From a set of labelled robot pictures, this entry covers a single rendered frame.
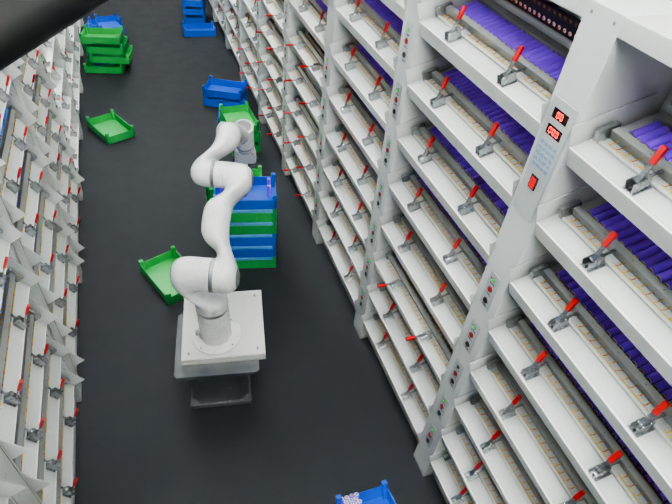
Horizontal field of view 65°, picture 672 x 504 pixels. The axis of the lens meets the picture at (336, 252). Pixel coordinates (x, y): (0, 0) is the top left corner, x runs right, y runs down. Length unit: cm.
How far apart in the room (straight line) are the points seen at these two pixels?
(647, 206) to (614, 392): 41
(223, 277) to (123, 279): 117
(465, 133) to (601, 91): 48
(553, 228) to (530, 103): 28
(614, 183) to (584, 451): 63
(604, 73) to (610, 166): 17
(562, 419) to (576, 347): 21
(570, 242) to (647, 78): 35
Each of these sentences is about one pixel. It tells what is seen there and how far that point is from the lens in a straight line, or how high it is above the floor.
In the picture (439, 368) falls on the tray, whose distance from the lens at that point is 189.
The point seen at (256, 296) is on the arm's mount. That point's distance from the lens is 226.
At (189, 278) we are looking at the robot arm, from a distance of 183.
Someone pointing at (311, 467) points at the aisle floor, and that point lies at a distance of 222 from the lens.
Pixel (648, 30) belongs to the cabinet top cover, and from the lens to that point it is 105.
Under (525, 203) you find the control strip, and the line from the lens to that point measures 129.
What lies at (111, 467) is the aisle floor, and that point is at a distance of 231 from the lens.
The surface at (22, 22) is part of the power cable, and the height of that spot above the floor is 192.
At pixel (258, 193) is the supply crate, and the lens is 269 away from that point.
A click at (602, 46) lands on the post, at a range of 112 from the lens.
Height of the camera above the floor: 201
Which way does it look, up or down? 42 degrees down
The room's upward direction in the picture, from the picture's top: 7 degrees clockwise
